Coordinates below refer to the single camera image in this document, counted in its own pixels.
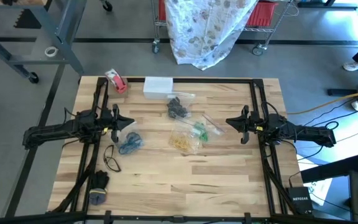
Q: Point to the black caster wheel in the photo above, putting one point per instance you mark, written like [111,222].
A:
[107,5]

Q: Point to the black aluminium table frame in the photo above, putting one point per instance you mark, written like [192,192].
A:
[197,80]

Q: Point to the black network switch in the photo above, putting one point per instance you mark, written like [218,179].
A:
[300,199]

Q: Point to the red tape dispenser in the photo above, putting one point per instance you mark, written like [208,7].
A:
[117,81]

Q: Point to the dark navy rubber band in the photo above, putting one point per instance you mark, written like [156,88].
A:
[179,107]

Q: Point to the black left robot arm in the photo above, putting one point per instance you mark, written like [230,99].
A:
[57,130]

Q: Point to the black and grey glove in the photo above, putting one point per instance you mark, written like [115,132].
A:
[99,182]

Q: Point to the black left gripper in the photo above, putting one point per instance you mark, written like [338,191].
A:
[115,124]

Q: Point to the white box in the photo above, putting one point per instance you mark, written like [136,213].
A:
[158,88]

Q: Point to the black jagged foam piece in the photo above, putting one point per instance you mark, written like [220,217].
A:
[26,20]

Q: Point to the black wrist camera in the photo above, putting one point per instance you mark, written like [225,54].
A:
[255,119]
[106,119]

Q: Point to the wide green rubber band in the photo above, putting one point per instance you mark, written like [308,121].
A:
[201,132]

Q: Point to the white tape roll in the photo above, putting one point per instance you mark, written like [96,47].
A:
[51,47]

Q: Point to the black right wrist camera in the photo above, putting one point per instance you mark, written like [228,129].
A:
[255,119]

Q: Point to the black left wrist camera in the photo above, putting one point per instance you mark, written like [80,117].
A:
[106,119]

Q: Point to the black-framed safety glasses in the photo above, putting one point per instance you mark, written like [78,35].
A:
[105,158]

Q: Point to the black floor beam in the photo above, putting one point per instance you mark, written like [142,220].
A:
[331,169]

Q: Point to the white paper sheet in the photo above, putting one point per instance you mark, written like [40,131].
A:
[319,186]

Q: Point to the small red-striped zip bag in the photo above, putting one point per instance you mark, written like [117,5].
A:
[182,130]

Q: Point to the workbench with grey frame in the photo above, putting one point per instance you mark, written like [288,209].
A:
[70,31]

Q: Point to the wide blue rubber band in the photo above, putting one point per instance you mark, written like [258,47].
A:
[126,149]
[130,143]
[123,146]

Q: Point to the dark blue rubber band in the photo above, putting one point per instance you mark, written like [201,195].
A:
[135,138]

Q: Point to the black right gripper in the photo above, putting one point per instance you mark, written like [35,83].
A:
[245,124]

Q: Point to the red plastic bin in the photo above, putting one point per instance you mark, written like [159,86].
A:
[162,9]
[261,14]

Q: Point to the black desk foot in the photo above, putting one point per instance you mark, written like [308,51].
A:
[328,4]

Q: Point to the clear plastic zip bag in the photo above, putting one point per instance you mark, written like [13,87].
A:
[129,130]
[213,126]
[182,95]

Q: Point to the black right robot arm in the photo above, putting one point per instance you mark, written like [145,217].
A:
[306,133]

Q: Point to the brown cardboard box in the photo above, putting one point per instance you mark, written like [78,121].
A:
[118,96]

